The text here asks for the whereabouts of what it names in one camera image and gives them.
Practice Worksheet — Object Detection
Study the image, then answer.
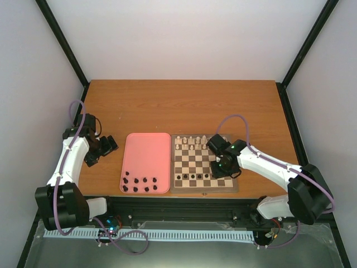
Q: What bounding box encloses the left controller board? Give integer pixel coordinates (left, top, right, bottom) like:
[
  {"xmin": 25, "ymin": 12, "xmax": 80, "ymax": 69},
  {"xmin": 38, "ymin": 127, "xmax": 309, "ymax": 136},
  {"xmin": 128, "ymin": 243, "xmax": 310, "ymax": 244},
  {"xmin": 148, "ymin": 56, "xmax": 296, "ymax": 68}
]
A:
[{"xmin": 98, "ymin": 216, "xmax": 122, "ymax": 238}]

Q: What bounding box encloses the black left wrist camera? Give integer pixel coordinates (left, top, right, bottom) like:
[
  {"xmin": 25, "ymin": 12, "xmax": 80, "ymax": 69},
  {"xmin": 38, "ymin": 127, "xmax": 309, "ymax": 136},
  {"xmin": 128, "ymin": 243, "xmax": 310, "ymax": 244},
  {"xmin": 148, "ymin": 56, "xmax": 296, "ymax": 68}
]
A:
[{"xmin": 83, "ymin": 113, "xmax": 102, "ymax": 137}]

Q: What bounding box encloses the wooden chessboard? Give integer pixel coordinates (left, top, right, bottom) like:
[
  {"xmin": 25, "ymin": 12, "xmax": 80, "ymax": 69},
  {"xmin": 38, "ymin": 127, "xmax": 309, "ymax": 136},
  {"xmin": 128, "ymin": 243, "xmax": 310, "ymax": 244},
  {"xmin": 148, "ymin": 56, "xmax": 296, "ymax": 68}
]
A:
[{"xmin": 170, "ymin": 141, "xmax": 238, "ymax": 194}]

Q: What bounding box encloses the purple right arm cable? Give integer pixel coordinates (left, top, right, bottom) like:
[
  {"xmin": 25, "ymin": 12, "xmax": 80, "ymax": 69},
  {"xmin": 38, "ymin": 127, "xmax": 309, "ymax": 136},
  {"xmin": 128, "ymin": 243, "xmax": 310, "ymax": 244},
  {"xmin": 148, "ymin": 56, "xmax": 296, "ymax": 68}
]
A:
[{"xmin": 216, "ymin": 114, "xmax": 335, "ymax": 250}]

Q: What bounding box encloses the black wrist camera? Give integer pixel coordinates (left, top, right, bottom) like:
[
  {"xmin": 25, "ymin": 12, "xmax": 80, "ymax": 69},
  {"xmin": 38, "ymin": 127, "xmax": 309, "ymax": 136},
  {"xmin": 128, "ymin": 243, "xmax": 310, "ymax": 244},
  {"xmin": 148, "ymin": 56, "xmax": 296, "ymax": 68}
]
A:
[
  {"xmin": 206, "ymin": 134, "xmax": 231, "ymax": 156},
  {"xmin": 83, "ymin": 113, "xmax": 102, "ymax": 137}
]

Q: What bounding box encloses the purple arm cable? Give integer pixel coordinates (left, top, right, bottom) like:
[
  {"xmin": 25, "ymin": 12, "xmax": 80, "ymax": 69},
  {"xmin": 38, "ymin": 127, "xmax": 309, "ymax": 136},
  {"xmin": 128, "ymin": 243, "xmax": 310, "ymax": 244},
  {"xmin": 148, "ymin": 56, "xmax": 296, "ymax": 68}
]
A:
[
  {"xmin": 216, "ymin": 114, "xmax": 335, "ymax": 250},
  {"xmin": 52, "ymin": 100, "xmax": 86, "ymax": 237}
]

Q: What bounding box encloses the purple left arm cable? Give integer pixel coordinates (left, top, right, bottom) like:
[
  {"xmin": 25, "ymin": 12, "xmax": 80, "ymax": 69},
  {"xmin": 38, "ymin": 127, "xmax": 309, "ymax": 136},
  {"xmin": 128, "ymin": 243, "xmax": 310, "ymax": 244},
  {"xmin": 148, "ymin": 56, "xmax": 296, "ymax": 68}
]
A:
[{"xmin": 52, "ymin": 100, "xmax": 86, "ymax": 237}]

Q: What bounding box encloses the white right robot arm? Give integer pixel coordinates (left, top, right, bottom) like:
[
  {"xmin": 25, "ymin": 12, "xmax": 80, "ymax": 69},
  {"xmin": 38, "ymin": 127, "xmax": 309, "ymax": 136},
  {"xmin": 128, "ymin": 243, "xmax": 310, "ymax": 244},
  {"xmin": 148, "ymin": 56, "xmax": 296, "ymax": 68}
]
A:
[{"xmin": 208, "ymin": 135, "xmax": 335, "ymax": 225}]

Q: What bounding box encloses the white chess pieces row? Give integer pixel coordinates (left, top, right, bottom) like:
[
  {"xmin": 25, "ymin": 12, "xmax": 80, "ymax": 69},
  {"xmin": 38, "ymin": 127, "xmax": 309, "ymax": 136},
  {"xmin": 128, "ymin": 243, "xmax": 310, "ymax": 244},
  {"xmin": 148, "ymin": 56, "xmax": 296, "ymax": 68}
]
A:
[{"xmin": 171, "ymin": 134, "xmax": 213, "ymax": 150}]

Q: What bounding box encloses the controller board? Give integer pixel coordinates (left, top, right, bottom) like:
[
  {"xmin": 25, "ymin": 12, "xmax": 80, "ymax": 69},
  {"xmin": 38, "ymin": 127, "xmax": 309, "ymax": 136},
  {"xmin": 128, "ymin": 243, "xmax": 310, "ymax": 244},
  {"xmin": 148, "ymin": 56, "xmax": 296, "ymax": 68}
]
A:
[
  {"xmin": 254, "ymin": 217, "xmax": 282, "ymax": 247},
  {"xmin": 98, "ymin": 216, "xmax": 122, "ymax": 238}
]

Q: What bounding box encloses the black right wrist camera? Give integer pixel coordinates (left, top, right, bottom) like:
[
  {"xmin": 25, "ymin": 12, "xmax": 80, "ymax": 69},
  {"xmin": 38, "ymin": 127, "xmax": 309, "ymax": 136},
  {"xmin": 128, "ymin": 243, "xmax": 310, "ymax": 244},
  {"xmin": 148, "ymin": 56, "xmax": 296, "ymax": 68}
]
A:
[{"xmin": 206, "ymin": 134, "xmax": 231, "ymax": 156}]

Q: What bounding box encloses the right controller board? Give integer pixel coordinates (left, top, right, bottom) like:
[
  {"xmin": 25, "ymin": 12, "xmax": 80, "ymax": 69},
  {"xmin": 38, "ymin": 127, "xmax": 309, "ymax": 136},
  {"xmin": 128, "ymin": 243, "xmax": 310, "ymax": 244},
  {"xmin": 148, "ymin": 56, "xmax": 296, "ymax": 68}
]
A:
[{"xmin": 254, "ymin": 217, "xmax": 282, "ymax": 247}]

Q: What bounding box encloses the black aluminium frame rail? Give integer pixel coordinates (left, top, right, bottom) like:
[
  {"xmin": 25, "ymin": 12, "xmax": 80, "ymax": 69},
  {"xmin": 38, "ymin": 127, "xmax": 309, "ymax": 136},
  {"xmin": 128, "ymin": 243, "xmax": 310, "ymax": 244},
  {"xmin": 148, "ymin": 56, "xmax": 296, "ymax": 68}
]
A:
[{"xmin": 98, "ymin": 197, "xmax": 277, "ymax": 231}]

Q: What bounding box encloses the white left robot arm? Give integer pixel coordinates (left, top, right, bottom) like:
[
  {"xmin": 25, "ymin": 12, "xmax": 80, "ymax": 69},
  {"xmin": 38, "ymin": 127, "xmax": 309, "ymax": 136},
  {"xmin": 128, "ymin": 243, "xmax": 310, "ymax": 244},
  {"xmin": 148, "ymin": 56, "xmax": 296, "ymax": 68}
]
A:
[{"xmin": 35, "ymin": 127, "xmax": 118, "ymax": 231}]

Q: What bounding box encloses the pink plastic tray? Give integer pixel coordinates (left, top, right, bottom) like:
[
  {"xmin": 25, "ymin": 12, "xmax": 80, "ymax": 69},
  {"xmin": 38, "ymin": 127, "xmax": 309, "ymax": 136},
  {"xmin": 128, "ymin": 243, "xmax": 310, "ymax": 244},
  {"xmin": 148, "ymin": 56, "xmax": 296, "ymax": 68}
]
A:
[{"xmin": 119, "ymin": 133, "xmax": 171, "ymax": 194}]

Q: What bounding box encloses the light blue cable duct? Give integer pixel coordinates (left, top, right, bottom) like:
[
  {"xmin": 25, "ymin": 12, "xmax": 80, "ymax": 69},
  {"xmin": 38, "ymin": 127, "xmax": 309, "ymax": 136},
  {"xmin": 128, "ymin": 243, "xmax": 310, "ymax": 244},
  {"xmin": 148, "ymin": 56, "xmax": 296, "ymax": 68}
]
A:
[{"xmin": 44, "ymin": 228, "xmax": 254, "ymax": 243}]

